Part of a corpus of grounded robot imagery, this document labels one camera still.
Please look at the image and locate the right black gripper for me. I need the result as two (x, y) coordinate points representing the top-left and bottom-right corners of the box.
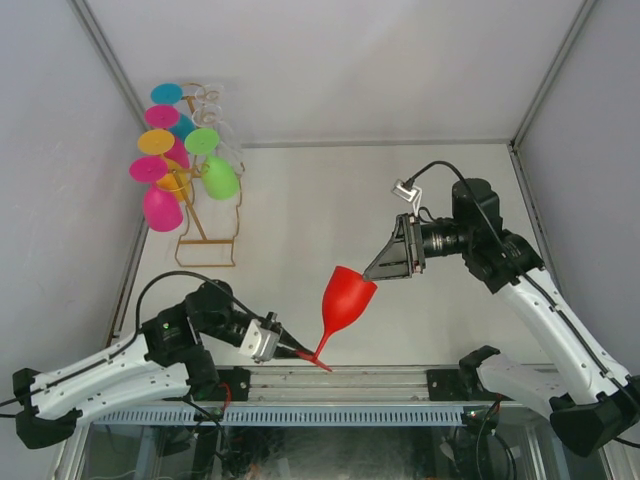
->
(362, 213), (472, 282)

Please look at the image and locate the black base bracket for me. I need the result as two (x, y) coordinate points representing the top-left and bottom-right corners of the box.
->
(194, 366), (251, 402)
(426, 368), (470, 402)

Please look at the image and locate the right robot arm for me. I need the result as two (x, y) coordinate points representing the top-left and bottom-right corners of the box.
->
(318, 178), (639, 457)

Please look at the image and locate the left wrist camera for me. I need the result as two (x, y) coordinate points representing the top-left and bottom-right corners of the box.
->
(239, 319), (277, 363)

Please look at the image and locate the aluminium mounting rail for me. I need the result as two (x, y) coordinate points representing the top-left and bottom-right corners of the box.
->
(241, 365), (499, 405)

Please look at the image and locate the rear magenta wine glass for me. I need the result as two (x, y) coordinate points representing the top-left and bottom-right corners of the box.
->
(144, 105), (190, 168)

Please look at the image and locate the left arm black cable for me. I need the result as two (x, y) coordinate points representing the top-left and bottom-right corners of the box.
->
(0, 270), (266, 416)

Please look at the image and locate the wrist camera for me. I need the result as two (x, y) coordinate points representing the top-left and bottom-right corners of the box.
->
(239, 319), (277, 363)
(392, 180), (422, 216)

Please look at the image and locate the cyan plastic wine glass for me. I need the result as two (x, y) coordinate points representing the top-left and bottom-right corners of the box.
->
(150, 83), (195, 141)

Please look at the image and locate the rear clear wine glass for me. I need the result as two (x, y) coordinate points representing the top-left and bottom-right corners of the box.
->
(194, 84), (224, 125)

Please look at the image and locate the front magenta wine glass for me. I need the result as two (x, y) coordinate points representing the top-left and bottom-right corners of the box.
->
(129, 156), (183, 232)

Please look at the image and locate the front clear wine glass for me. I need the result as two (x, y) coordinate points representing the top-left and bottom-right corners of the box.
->
(192, 104), (245, 175)

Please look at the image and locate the left black base bracket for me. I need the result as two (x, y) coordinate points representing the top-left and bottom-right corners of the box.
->
(194, 366), (251, 402)

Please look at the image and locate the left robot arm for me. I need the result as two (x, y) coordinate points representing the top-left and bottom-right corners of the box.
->
(12, 280), (310, 450)

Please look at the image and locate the green plastic wine glass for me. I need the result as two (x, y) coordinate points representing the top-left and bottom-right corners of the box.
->
(184, 128), (240, 201)

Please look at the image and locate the magenta wine glass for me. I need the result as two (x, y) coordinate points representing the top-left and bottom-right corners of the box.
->
(144, 105), (190, 168)
(129, 156), (183, 232)

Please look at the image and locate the clear wine glass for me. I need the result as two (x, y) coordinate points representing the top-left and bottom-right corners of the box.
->
(192, 104), (245, 175)
(194, 84), (224, 125)

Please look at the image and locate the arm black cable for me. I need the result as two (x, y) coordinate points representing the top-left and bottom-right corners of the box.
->
(0, 270), (266, 416)
(405, 160), (640, 446)

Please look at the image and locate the blue slotted cable duct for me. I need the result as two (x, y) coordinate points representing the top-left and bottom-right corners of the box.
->
(94, 404), (465, 427)

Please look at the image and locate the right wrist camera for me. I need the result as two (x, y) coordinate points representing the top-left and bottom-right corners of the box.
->
(392, 180), (422, 216)

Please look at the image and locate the right black base bracket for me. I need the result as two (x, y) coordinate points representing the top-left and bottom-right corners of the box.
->
(426, 368), (470, 402)

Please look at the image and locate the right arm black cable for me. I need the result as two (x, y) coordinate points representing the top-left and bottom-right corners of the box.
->
(405, 160), (640, 446)

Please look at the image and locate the red plastic wine glass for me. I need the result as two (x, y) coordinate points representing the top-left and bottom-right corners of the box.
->
(296, 266), (378, 372)

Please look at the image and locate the gold wire glass rack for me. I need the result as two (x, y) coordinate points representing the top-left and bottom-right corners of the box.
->
(174, 82), (243, 268)

